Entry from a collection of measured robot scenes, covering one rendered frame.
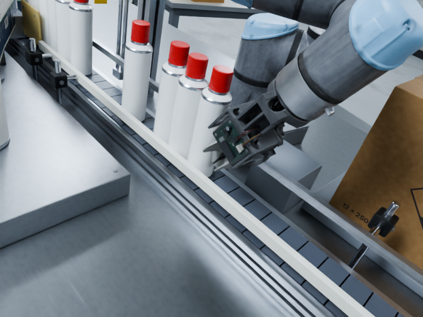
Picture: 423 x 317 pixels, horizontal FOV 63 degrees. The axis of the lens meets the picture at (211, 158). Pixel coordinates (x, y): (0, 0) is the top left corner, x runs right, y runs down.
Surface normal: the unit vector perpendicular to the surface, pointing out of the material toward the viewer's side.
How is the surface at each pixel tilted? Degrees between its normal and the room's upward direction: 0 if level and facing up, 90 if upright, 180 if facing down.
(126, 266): 0
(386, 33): 97
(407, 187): 90
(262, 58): 94
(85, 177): 0
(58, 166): 0
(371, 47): 97
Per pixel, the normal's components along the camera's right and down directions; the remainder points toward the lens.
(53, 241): 0.21, -0.79
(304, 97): -0.43, 0.62
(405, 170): -0.72, 0.28
